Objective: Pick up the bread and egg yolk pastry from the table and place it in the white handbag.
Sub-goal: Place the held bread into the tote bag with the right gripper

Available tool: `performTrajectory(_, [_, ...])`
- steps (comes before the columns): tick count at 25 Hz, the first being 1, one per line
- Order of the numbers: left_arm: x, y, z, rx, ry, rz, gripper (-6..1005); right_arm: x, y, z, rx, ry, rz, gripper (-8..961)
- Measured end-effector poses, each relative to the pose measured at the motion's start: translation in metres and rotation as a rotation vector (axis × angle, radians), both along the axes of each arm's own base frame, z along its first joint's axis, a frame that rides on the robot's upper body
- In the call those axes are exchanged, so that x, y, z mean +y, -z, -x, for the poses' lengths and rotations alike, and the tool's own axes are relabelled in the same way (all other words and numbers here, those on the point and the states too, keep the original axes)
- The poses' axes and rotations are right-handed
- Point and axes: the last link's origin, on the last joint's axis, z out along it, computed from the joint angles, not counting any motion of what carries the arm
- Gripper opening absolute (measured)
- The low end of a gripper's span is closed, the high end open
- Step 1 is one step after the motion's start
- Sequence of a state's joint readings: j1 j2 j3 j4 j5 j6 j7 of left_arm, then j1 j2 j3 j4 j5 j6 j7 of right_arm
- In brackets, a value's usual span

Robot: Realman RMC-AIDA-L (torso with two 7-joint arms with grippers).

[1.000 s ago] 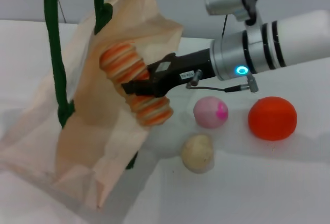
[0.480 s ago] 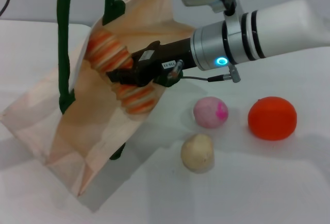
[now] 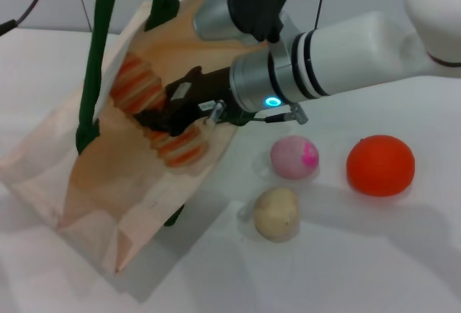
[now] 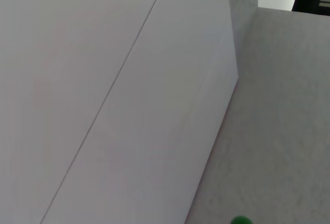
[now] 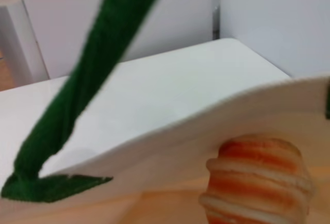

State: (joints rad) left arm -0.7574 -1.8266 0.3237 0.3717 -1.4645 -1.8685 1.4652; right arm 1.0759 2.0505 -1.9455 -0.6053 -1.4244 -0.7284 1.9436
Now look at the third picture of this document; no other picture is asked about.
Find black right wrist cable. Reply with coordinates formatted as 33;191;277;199
251;102;310;127

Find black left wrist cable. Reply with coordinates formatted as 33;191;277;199
0;0;43;37

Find round orange fruit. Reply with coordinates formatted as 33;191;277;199
346;134;416;198

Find cream canvas bag green handles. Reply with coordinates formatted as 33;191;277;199
0;0;243;278

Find beige round egg yolk pastry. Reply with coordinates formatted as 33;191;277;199
253;186;300;244

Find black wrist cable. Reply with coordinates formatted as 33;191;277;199
251;102;310;127
0;0;43;37

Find long orange striped bread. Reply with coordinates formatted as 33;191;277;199
109;50;212;168

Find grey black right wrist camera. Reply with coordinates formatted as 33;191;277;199
193;0;300;47

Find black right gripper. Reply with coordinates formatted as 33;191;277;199
133;66;250;137

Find pink round pastry magenta mark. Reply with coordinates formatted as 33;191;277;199
269;135;321;181

